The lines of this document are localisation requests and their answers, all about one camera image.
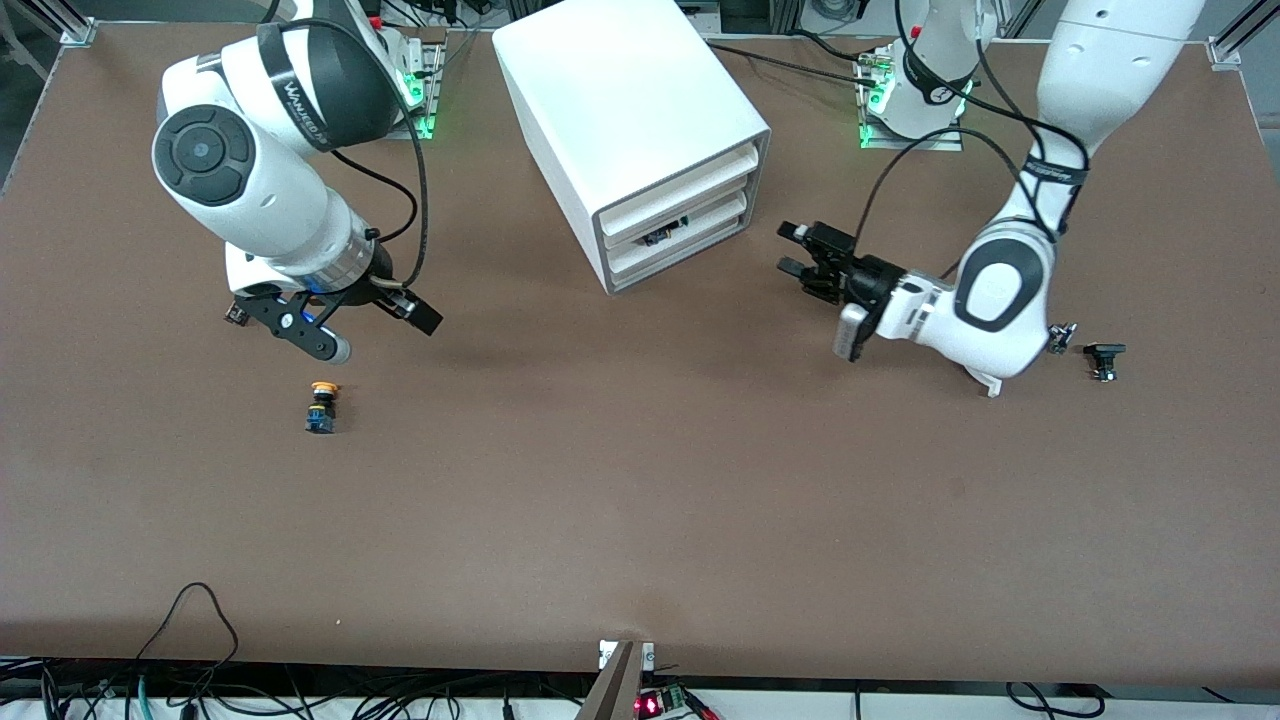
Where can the small dark blue-tipped component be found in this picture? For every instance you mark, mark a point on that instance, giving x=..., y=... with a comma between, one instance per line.
x=660, y=237

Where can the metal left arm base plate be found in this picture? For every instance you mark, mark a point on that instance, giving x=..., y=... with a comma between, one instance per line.
x=940, y=143

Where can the aluminium corner profile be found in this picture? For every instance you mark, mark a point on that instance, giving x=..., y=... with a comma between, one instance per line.
x=1240, y=35
x=70, y=25

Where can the black flat-topped component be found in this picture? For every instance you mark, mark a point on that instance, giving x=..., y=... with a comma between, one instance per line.
x=1104, y=352

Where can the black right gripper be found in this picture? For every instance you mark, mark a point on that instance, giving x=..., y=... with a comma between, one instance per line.
x=381, y=283

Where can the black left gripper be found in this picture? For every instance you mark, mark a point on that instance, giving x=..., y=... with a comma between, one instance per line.
x=868, y=279

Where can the small white metal bracket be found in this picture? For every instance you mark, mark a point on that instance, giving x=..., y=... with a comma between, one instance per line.
x=648, y=655

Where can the white cabinet drawer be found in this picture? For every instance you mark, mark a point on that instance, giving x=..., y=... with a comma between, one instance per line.
x=715, y=208
x=700, y=180
x=700, y=243

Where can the small silver-black component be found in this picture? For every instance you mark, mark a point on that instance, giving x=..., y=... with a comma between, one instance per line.
x=1062, y=338

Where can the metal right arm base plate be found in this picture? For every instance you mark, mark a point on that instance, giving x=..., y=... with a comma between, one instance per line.
x=432, y=100

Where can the small black terminal block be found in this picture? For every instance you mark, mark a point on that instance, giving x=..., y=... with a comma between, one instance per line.
x=236, y=316

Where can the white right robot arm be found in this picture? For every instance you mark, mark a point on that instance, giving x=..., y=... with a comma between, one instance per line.
x=260, y=190

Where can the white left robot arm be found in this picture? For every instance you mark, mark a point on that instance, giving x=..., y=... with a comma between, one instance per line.
x=1100, y=60

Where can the circuit board with red light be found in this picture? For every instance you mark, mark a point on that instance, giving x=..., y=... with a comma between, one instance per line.
x=650, y=705

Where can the white drawer cabinet shell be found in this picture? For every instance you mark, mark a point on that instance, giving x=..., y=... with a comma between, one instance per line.
x=610, y=90

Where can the yellow-capped push button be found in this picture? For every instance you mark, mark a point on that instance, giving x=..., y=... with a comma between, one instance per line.
x=322, y=410

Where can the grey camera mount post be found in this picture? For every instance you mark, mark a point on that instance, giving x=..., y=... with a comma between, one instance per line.
x=615, y=690

